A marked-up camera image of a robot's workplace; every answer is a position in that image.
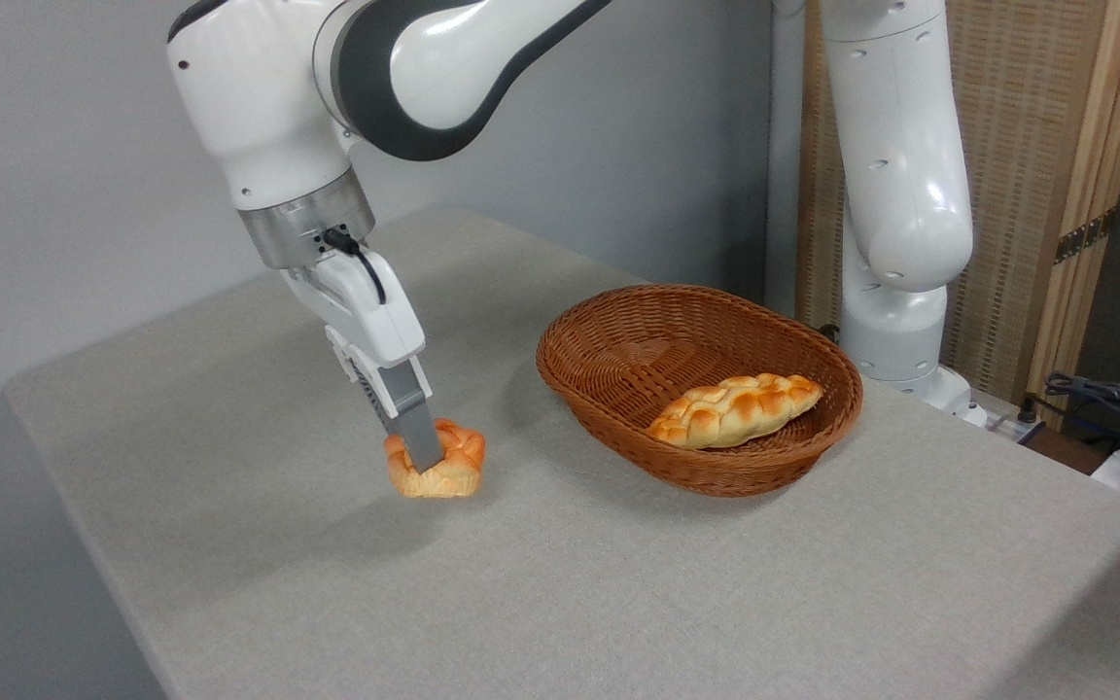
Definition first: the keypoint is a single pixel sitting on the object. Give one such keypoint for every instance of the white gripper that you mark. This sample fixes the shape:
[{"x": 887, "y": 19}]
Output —
[{"x": 366, "y": 311}]

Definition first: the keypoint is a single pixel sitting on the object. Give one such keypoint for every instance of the round flower-shaped bread roll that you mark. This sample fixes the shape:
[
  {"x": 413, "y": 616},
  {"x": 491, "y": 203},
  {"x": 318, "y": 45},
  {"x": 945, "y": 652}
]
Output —
[{"x": 461, "y": 469}]

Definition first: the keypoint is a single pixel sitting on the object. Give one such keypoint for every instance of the black plug at robot base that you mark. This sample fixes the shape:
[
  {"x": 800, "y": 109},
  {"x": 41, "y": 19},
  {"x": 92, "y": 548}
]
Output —
[{"x": 1030, "y": 410}]

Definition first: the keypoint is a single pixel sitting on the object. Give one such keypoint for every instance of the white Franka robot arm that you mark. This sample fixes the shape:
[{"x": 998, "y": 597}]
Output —
[{"x": 259, "y": 97}]

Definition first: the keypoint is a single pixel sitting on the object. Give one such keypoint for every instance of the long braided bread loaf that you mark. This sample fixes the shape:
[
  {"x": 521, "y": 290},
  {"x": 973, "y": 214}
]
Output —
[{"x": 735, "y": 408}]

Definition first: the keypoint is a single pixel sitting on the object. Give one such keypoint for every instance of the grey tablecloth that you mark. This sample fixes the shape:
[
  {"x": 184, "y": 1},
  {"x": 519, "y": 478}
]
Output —
[{"x": 424, "y": 603}]

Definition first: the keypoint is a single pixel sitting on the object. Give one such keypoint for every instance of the brown wicker oval basket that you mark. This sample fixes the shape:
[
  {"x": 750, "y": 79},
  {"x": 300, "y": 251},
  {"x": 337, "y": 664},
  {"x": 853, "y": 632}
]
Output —
[{"x": 638, "y": 340}]

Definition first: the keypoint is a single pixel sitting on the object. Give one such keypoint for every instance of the metal screen hinge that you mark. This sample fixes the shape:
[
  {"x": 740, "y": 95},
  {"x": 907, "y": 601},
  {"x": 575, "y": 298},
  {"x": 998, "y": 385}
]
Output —
[{"x": 1083, "y": 236}]

